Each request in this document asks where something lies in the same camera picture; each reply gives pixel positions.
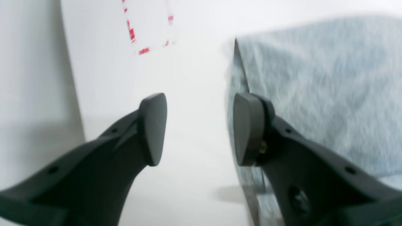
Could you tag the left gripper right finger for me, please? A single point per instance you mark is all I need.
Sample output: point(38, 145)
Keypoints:
point(313, 185)

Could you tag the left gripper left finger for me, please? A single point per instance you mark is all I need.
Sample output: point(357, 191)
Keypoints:
point(88, 186)

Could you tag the grey T-shirt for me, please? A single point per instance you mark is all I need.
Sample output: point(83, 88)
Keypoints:
point(337, 82)

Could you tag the red tape rectangle marking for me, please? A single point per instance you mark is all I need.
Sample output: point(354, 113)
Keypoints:
point(151, 24)

